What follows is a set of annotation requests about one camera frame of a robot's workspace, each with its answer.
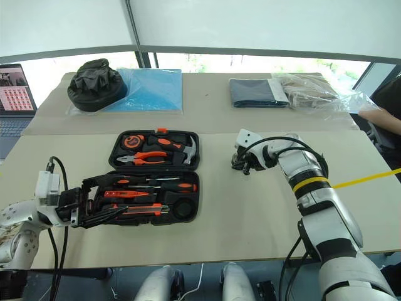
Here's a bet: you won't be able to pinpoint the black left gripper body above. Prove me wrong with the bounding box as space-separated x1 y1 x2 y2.
56 187 92 228

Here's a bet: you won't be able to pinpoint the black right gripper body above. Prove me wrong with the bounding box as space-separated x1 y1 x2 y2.
231 145 268 172

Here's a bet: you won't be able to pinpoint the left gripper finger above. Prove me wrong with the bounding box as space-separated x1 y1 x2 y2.
78 209 127 230
81 174 130 189

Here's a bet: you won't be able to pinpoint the black electrical tape roll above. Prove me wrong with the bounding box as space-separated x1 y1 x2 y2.
231 156 248 172

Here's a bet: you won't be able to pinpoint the small orange screwdriver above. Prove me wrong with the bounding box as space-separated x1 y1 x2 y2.
103 190 158 199

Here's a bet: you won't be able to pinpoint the screwdriver with black orange handle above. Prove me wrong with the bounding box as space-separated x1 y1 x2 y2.
113 176 182 186
125 181 198 193

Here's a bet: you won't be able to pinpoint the orange black utility knife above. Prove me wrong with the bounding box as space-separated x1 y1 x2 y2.
110 203 171 218

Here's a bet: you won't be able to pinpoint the black tool case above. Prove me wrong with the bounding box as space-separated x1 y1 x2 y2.
81 127 202 228

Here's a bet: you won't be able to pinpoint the orange black tape measure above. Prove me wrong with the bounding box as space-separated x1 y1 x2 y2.
122 132 145 149

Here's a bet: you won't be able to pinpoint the dark blue folded cloth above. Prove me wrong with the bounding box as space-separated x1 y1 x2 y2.
229 78 289 109

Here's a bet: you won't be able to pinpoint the silver rounded robot leg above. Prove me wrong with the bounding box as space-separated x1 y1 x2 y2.
134 265 186 301
221 262 256 301

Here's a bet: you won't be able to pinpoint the beige cloth in clear bag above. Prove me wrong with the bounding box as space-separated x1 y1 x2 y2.
270 72 377 122

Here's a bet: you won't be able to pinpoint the black fabric bag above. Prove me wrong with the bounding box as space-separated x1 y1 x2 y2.
66 58 128 112

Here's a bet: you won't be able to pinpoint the grey laptop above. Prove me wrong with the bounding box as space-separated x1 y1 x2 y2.
0 63 38 161

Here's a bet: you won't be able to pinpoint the blue sheet in plastic sleeve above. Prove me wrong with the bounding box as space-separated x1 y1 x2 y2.
66 66 184 115

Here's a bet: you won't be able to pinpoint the small black floor device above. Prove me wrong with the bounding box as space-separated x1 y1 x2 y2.
256 280 279 301

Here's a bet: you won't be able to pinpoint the grey office chair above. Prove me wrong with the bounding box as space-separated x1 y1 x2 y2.
366 122 391 154

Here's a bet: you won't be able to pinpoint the bystander black shirt torso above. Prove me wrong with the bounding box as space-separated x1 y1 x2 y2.
371 74 401 164

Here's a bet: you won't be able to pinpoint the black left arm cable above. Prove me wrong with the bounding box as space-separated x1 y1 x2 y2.
46 156 70 301

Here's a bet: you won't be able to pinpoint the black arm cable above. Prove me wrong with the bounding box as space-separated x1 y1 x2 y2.
243 136 330 301
46 156 70 301

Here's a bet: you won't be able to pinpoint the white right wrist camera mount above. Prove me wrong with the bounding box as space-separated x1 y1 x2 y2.
234 129 278 171

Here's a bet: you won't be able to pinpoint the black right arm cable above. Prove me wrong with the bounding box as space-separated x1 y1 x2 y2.
243 136 330 301

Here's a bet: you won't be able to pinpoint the orange handled pliers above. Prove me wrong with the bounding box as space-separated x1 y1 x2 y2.
116 150 168 166

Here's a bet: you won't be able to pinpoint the black table frame bar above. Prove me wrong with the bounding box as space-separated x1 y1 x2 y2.
58 267 114 282

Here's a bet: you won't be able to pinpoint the claw hammer orange black handle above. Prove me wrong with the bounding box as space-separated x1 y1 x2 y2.
147 135 199 166

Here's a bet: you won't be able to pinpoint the grey window frame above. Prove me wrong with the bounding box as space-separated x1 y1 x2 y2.
0 0 401 68

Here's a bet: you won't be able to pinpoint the thin white cable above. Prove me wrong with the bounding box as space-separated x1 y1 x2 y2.
180 262 205 301

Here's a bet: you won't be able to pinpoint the yellow strap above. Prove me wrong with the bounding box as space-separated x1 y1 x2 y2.
292 167 401 193

